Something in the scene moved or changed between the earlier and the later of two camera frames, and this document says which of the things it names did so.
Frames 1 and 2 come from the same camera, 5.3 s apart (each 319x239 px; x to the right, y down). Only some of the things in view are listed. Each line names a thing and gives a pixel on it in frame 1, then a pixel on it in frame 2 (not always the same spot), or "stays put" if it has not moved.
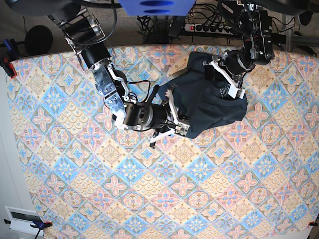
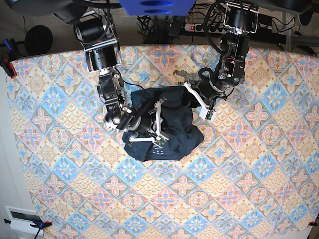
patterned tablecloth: x=89 y=178 stays put
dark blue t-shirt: x=201 y=97 -> x=173 y=134
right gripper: x=232 y=64 -> x=204 y=91
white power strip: x=208 y=28 stays put
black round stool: x=38 y=40 stays put
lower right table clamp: x=312 y=223 stays put
